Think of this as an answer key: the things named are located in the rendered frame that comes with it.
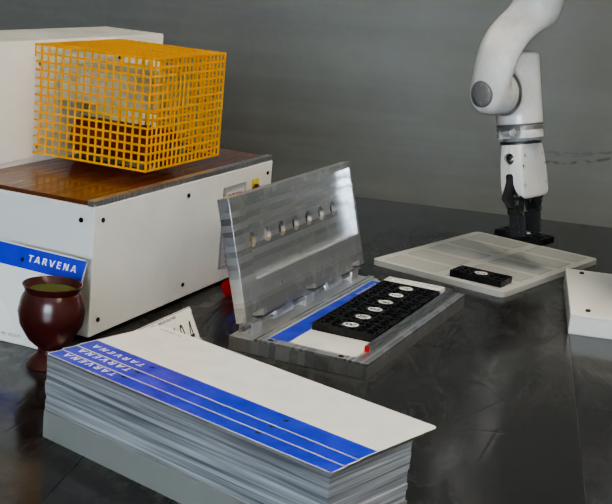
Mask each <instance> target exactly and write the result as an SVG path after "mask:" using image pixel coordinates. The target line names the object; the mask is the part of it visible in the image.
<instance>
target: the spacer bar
mask: <svg viewBox="0 0 612 504"><path fill-rule="evenodd" d="M384 280H386V281H391V282H396V283H401V284H406V285H411V286H416V287H421V288H426V289H431V290H436V291H440V294H442V293H443V292H445V287H442V286H437V285H432V284H426V283H421V282H416V281H411V280H406V279H401V278H396V277H391V276H389V277H387V278H386V279H384ZM440 294H439V295H440Z"/></svg>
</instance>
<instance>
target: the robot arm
mask: <svg viewBox="0 0 612 504"><path fill-rule="evenodd" d="M564 1H565V0H513V1H512V3H511V4H510V6H509V7H508V8H507V9H506V10H505V11H504V12H503V13H502V14H501V15H500V16H499V17H498V18H497V19H496V20H495V21H494V22H493V24H492V25H491V26H490V28H489V29H488V30H487V32H486V34H485V36H484V37H483V39H482V42H481V44H480V47H479V49H478V53H477V56H476V60H475V64H474V68H473V73H472V78H471V84H470V100H471V103H472V106H473V107H474V108H475V109H476V110H477V111H478V112H480V113H482V114H486V115H496V123H497V131H496V134H497V139H499V140H501V139H503V142H500V145H502V147H501V190H502V198H501V199H502V201H503V203H504V204H505V206H506V208H507V214H508V215H509V226H510V236H511V237H525V236H527V230H529V231H533V232H537V233H540V232H541V231H542V229H541V209H542V206H541V202H542V200H543V196H544V195H545V194H546V193H547V192H548V180H547V170H546V161H545V155H544V150H543V145H542V140H541V139H538V137H542V136H544V129H543V110H542V92H541V73H540V55H539V53H538V52H536V51H523V50H524V49H525V47H526V46H527V44H528V43H529V42H530V41H531V40H532V39H533V38H534V37H535V36H536V35H537V34H538V33H540V32H541V31H543V30H544V29H546V28H548V27H550V26H552V25H553V24H554V23H556V21H557V20H558V19H559V17H560V14H561V12H562V9H563V5H564ZM529 199H531V201H530V200H529ZM516 202H519V205H517V203H516ZM524 202H525V207H526V211H525V212H524ZM523 212H524V215H523Z"/></svg>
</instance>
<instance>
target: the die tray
mask: <svg viewBox="0 0 612 504"><path fill-rule="evenodd" d="M596 260H597V259H596V258H593V257H588V256H584V255H580V254H575V253H571V252H567V251H562V250H558V249H553V248H549V247H545V246H539V245H535V244H530V243H526V242H522V241H518V240H514V239H509V238H505V237H501V236H496V235H492V234H488V233H483V232H472V233H468V234H464V235H461V236H457V237H453V238H449V239H445V240H442V241H438V242H434V243H430V244H426V245H422V246H419V247H415V248H411V249H407V250H403V251H400V252H396V253H392V254H388V255H384V256H381V257H377V258H374V265H376V266H380V267H384V268H388V269H392V270H396V271H400V272H403V273H407V274H411V275H415V276H419V277H423V278H427V279H430V280H434V281H438V282H442V283H446V284H450V285H454V286H458V287H461V288H465V289H469V290H473V291H477V292H481V293H485V294H488V295H492V296H496V297H508V296H511V295H513V294H516V293H519V292H522V291H524V290H527V289H530V288H533V287H535V286H538V285H541V284H544V283H546V282H549V281H552V280H555V279H557V278H560V277H563V276H564V274H565V268H569V269H577V270H582V269H585V268H588V267H590V266H593V265H596ZM461 265H464V266H468V267H473V268H477V269H482V270H486V271H491V272H495V273H499V274H504V275H508V276H512V283H510V284H508V285H506V286H503V287H501V288H499V287H495V286H490V285H486V284H482V283H478V282H473V281H469V280H465V279H460V278H456V277H452V276H449V275H450V269H453V268H456V267H458V266H461Z"/></svg>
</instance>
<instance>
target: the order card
mask: <svg viewBox="0 0 612 504"><path fill-rule="evenodd" d="M159 325H160V326H165V327H167V328H170V329H173V330H176V331H178V332H181V333H184V334H186V335H189V336H192V337H195V338H197V339H200V336H199V333H198V330H197V327H196V324H195V321H194V318H193V314H192V311H191V308H190V307H186V308H184V309H182V310H180V311H177V312H175V313H173V314H171V315H168V316H166V317H164V318H162V319H159V320H157V321H155V322H153V323H151V324H148V325H146V326H144V327H142V328H139V329H137V330H141V329H145V328H149V327H153V326H159ZM200 340H201V339H200Z"/></svg>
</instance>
